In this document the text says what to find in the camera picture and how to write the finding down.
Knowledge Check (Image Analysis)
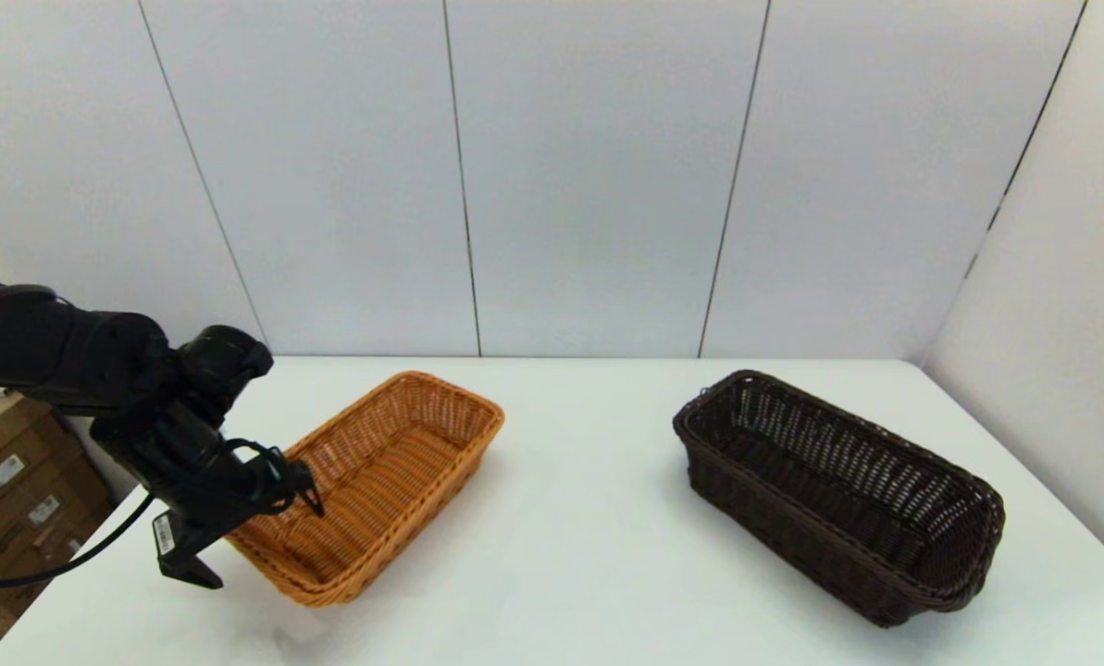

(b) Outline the orange wicker basket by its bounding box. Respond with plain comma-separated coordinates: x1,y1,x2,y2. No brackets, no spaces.
225,371,505,608

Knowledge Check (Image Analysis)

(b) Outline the dark brown wicker basket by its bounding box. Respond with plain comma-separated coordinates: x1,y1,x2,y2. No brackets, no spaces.
672,370,1007,628

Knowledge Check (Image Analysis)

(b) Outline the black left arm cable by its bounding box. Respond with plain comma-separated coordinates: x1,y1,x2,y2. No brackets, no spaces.
0,439,286,590

